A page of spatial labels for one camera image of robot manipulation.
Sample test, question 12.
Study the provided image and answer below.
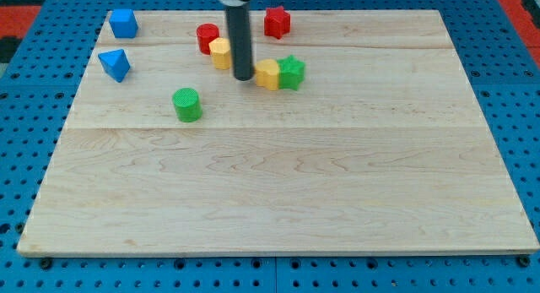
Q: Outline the yellow hexagon block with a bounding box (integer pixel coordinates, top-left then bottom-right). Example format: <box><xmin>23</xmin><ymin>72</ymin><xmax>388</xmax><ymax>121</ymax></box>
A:
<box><xmin>209</xmin><ymin>37</ymin><xmax>232</xmax><ymax>70</ymax></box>

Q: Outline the blue triangle block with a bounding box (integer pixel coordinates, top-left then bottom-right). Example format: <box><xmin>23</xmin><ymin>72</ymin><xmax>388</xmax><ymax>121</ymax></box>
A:
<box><xmin>98</xmin><ymin>49</ymin><xmax>131</xmax><ymax>83</ymax></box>

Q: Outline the yellow heart block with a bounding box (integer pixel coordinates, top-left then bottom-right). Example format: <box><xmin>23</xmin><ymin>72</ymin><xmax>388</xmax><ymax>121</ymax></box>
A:
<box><xmin>255</xmin><ymin>59</ymin><xmax>280</xmax><ymax>90</ymax></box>

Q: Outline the green star block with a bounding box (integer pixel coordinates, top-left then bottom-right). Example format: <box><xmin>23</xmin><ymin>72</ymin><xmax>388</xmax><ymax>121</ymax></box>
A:
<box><xmin>277</xmin><ymin>55</ymin><xmax>305</xmax><ymax>90</ymax></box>

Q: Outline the light wooden board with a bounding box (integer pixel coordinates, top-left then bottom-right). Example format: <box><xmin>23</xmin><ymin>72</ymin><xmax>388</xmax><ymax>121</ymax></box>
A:
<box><xmin>18</xmin><ymin>10</ymin><xmax>539</xmax><ymax>258</ymax></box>

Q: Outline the green cylinder block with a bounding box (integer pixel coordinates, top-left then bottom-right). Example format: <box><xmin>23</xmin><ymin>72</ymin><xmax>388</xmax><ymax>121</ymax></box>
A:
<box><xmin>172</xmin><ymin>88</ymin><xmax>203</xmax><ymax>122</ymax></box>

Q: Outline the red star block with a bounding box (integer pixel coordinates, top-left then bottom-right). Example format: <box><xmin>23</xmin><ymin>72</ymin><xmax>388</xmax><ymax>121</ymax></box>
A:
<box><xmin>264</xmin><ymin>6</ymin><xmax>291</xmax><ymax>39</ymax></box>

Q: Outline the red cylinder block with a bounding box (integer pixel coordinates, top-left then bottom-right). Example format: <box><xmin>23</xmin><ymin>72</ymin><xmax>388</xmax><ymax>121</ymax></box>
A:
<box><xmin>196</xmin><ymin>23</ymin><xmax>219</xmax><ymax>55</ymax></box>

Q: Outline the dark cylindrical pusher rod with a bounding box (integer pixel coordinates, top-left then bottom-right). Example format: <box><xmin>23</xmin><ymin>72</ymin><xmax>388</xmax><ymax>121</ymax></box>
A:
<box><xmin>224</xmin><ymin>3</ymin><xmax>254</xmax><ymax>81</ymax></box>

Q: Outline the blue cube block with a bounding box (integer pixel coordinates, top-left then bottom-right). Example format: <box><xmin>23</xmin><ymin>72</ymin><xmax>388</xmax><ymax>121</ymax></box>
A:
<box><xmin>109</xmin><ymin>8</ymin><xmax>138</xmax><ymax>38</ymax></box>

